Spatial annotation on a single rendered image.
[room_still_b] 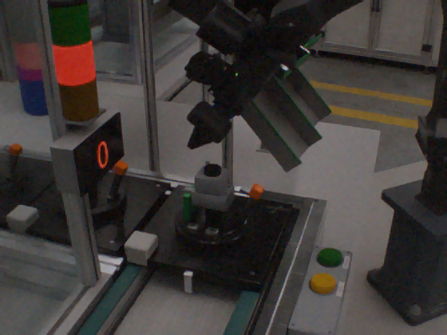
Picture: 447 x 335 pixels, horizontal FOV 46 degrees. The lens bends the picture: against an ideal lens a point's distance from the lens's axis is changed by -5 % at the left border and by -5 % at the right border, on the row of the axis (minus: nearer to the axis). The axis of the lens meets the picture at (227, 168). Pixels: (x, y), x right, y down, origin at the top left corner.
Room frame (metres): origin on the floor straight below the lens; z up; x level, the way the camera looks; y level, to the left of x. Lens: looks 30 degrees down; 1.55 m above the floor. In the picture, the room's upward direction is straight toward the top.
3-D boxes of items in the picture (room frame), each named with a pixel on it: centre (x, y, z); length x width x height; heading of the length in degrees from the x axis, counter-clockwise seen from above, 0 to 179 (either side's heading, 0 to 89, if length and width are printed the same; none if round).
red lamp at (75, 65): (0.65, 0.20, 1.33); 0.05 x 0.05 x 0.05
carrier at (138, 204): (0.88, 0.27, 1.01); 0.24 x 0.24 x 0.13; 72
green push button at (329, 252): (0.72, -0.17, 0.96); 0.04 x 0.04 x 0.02
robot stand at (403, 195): (0.74, -0.36, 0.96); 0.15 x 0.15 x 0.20; 23
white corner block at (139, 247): (0.73, 0.15, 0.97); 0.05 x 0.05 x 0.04; 72
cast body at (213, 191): (0.80, 0.04, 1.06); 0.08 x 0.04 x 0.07; 72
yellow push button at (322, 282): (0.65, -0.15, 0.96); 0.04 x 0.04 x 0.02
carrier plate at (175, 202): (0.80, 0.02, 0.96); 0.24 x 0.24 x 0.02; 72
